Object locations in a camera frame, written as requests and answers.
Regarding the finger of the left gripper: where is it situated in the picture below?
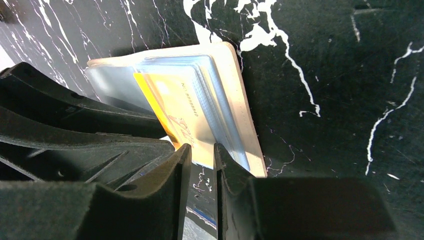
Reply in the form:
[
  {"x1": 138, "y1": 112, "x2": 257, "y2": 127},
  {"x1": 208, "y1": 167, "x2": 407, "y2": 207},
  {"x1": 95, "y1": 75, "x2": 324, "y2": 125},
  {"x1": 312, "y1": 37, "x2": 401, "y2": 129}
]
[
  {"x1": 0, "y1": 62, "x2": 166, "y2": 139},
  {"x1": 0, "y1": 108, "x2": 175, "y2": 190}
]

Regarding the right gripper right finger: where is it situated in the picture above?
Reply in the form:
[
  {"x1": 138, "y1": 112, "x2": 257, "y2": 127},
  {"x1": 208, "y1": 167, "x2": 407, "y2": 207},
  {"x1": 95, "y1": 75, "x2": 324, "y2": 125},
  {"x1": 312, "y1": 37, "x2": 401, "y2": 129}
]
[{"x1": 213, "y1": 143, "x2": 398, "y2": 240}]

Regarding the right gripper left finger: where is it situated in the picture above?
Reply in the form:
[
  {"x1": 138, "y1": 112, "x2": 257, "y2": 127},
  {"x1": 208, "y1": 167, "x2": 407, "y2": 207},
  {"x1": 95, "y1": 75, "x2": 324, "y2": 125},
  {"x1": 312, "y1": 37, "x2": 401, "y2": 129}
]
[{"x1": 0, "y1": 143, "x2": 192, "y2": 240}]

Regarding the beige leather card holder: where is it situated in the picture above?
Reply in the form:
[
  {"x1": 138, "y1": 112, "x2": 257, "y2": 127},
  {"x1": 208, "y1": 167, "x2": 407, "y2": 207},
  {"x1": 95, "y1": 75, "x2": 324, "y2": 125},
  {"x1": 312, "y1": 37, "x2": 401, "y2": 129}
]
[{"x1": 85, "y1": 41, "x2": 267, "y2": 178}]

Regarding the gold credit card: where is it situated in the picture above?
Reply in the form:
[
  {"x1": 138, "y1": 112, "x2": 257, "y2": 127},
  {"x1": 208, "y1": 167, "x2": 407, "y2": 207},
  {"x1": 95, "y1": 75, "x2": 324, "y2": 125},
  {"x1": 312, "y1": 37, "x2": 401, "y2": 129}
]
[{"x1": 133, "y1": 72, "x2": 216, "y2": 169}]

